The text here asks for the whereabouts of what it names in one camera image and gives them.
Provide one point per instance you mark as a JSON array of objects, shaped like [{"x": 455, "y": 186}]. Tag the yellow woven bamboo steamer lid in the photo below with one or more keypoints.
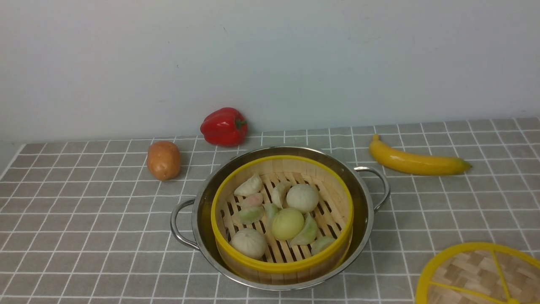
[{"x": 480, "y": 273}]

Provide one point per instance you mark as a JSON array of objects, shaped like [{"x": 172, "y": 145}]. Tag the pale green dumpling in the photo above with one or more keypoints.
[{"x": 321, "y": 244}]

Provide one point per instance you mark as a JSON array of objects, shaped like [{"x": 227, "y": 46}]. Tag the yellow steamed bun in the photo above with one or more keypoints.
[{"x": 287, "y": 224}]

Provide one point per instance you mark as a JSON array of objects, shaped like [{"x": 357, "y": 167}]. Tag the stainless steel pot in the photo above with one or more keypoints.
[{"x": 190, "y": 222}]

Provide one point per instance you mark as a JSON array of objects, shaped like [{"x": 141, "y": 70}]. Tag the yellow banana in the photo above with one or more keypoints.
[{"x": 416, "y": 164}]

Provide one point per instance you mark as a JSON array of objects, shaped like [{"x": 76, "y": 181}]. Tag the red bell pepper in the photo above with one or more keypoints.
[{"x": 225, "y": 127}]

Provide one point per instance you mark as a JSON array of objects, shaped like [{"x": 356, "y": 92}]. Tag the white pleated dumpling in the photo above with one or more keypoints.
[{"x": 250, "y": 187}]

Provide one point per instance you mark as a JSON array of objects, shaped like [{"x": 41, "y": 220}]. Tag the small white green dumpling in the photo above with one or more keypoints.
[{"x": 271, "y": 210}]

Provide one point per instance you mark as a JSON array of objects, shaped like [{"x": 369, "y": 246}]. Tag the green tinted dumpling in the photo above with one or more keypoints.
[{"x": 249, "y": 215}]

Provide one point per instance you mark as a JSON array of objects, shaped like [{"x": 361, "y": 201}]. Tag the white crescent dumpling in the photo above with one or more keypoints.
[{"x": 278, "y": 194}]

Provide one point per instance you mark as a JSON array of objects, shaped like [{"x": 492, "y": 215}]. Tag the yellow rimmed bamboo steamer basket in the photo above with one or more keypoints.
[{"x": 282, "y": 264}]

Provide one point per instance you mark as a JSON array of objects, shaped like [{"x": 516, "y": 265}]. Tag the pink tinted dumpling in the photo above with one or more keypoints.
[{"x": 254, "y": 200}]

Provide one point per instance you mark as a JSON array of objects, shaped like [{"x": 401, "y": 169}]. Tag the white steamed bun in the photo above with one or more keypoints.
[{"x": 302, "y": 197}]

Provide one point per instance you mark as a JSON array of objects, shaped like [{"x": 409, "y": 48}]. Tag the brown potato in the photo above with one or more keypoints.
[{"x": 164, "y": 160}]

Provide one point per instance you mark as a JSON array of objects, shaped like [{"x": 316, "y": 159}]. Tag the green dumpling beside yellow bun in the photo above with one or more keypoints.
[{"x": 308, "y": 233}]

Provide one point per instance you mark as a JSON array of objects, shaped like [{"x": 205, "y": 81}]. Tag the white bun near rim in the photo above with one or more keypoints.
[{"x": 250, "y": 243}]

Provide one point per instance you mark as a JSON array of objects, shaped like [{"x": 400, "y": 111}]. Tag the grey checked tablecloth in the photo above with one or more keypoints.
[{"x": 87, "y": 223}]

